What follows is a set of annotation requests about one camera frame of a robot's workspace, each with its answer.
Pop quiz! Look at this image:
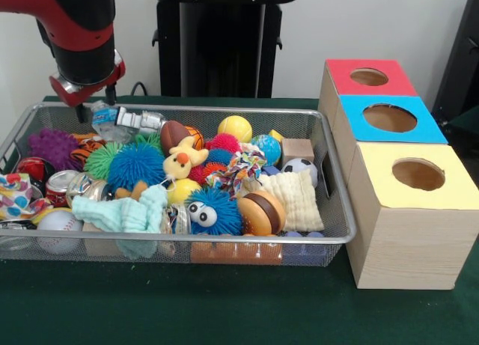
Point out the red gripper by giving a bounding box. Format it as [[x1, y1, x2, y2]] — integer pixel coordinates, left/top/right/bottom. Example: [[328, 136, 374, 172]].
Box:
[[49, 57, 126, 124]]

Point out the clear bottle with blue label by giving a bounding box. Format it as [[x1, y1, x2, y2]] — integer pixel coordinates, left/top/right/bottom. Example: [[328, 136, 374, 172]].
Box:
[[91, 100, 134, 142]]

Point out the shallow metal mesh bin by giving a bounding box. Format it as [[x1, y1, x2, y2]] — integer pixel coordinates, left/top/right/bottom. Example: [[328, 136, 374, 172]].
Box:
[[0, 101, 357, 267]]

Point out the wooden box with three holes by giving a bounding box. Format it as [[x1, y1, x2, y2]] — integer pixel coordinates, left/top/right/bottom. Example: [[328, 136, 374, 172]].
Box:
[[317, 58, 479, 290]]

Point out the green spiky ball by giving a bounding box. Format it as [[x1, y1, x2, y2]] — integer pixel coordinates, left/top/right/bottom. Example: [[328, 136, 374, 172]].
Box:
[[84, 133, 164, 181]]

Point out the purple spiky ball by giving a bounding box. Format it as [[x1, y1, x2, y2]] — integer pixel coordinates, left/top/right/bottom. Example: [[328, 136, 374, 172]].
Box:
[[28, 127, 82, 172]]

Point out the yellow plush duck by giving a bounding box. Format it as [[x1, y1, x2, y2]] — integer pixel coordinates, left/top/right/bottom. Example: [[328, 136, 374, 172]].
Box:
[[162, 136, 210, 181]]

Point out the mint green cloth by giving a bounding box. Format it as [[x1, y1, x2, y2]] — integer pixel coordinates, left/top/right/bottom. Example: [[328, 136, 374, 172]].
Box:
[[71, 183, 169, 260]]

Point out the yellow foam ball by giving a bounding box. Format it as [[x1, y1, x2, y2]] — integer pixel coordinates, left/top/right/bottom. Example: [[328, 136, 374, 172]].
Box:
[[217, 115, 254, 144]]

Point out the blue spiky ball with eyes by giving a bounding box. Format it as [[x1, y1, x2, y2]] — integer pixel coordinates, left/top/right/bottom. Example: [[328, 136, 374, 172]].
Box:
[[185, 187, 244, 236]]

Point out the toy hamburger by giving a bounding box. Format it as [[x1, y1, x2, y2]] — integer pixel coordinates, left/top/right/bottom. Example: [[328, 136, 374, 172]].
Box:
[[237, 190, 287, 236]]

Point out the small soccer ball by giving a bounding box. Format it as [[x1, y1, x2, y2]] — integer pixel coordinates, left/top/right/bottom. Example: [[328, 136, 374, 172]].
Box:
[[281, 157, 319, 187]]

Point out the cream cloth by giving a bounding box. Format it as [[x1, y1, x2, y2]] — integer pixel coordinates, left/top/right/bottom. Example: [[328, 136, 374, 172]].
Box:
[[245, 168, 325, 233]]

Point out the black panel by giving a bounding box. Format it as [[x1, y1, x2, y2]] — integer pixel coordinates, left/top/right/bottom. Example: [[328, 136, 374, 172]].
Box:
[[431, 0, 479, 126]]

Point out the dark green side table cloth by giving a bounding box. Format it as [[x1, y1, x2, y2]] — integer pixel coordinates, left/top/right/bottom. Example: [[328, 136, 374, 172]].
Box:
[[445, 104, 479, 162]]

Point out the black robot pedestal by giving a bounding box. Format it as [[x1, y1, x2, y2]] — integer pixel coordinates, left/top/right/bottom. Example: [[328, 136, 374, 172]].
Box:
[[144, 0, 302, 98]]

